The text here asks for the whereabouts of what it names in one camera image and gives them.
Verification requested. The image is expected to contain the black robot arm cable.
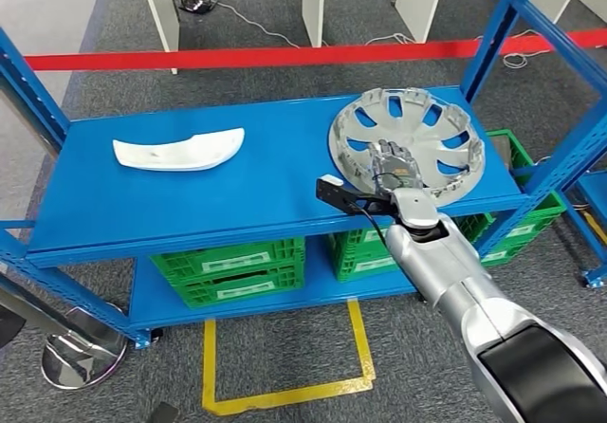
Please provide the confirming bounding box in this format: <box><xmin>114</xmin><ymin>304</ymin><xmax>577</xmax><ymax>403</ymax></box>
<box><xmin>362</xmin><ymin>206</ymin><xmax>394</xmax><ymax>251</ymax></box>

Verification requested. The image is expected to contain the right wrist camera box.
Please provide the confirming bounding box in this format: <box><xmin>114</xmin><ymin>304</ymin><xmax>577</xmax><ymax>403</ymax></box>
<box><xmin>316</xmin><ymin>175</ymin><xmax>396</xmax><ymax>217</ymax></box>

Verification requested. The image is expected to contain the yellow floor tape line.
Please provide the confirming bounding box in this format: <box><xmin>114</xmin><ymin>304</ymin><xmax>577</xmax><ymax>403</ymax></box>
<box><xmin>586</xmin><ymin>209</ymin><xmax>607</xmax><ymax>246</ymax></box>

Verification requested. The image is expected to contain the white curved plastic part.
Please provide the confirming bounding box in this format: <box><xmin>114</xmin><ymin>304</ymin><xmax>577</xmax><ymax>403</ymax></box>
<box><xmin>112</xmin><ymin>127</ymin><xmax>246</xmax><ymax>173</ymax></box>

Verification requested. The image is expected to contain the blue metal shelf rack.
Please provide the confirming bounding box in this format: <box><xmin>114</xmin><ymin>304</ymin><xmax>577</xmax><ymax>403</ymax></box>
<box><xmin>559</xmin><ymin>168</ymin><xmax>607</xmax><ymax>289</ymax></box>
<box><xmin>0</xmin><ymin>0</ymin><xmax>607</xmax><ymax>351</ymax></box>

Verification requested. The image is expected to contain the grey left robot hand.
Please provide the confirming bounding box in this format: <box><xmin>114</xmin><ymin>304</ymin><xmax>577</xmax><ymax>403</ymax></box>
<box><xmin>145</xmin><ymin>401</ymin><xmax>180</xmax><ymax>423</ymax></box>

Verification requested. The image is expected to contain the green plastic crate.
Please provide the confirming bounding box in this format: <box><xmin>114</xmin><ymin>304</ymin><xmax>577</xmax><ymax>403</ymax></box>
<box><xmin>328</xmin><ymin>227</ymin><xmax>394</xmax><ymax>263</ymax></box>
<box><xmin>331</xmin><ymin>253</ymin><xmax>402</xmax><ymax>284</ymax></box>
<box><xmin>150</xmin><ymin>236</ymin><xmax>306</xmax><ymax>286</ymax></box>
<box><xmin>479</xmin><ymin>237</ymin><xmax>528</xmax><ymax>267</ymax></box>
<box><xmin>454</xmin><ymin>129</ymin><xmax>568</xmax><ymax>247</ymax></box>
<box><xmin>172</xmin><ymin>263</ymin><xmax>306</xmax><ymax>310</ymax></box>

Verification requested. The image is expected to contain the red barrier belt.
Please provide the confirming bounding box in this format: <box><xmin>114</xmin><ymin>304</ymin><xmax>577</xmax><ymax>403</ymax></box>
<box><xmin>24</xmin><ymin>28</ymin><xmax>607</xmax><ymax>73</ymax></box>

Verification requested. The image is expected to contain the white floor cable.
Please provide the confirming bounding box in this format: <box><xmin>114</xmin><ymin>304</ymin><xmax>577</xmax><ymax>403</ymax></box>
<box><xmin>365</xmin><ymin>27</ymin><xmax>543</xmax><ymax>70</ymax></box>
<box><xmin>217</xmin><ymin>2</ymin><xmax>329</xmax><ymax>50</ymax></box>

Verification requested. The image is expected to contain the white desk with metal rail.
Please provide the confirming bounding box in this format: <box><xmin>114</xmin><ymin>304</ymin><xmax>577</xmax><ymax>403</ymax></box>
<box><xmin>393</xmin><ymin>0</ymin><xmax>589</xmax><ymax>45</ymax></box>
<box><xmin>137</xmin><ymin>0</ymin><xmax>326</xmax><ymax>75</ymax></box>

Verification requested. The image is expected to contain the yellow floor tape square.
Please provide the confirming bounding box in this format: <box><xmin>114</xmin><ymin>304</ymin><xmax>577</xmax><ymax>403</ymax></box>
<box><xmin>201</xmin><ymin>299</ymin><xmax>377</xmax><ymax>417</ymax></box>

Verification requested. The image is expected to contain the black coiled cable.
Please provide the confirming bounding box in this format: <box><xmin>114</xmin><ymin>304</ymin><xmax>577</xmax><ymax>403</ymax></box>
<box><xmin>182</xmin><ymin>0</ymin><xmax>219</xmax><ymax>17</ymax></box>

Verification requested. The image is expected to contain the silver wheel hubcap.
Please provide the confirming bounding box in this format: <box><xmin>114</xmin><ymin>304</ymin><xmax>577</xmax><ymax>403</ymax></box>
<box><xmin>328</xmin><ymin>86</ymin><xmax>486</xmax><ymax>208</ymax></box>

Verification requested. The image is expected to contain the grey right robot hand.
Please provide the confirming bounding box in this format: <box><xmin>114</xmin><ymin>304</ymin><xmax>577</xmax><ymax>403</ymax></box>
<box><xmin>367</xmin><ymin>139</ymin><xmax>424</xmax><ymax>193</ymax></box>

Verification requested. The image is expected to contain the grey flat part in crate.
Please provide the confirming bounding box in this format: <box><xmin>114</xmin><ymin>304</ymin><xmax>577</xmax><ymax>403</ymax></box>
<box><xmin>495</xmin><ymin>137</ymin><xmax>519</xmax><ymax>172</ymax></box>

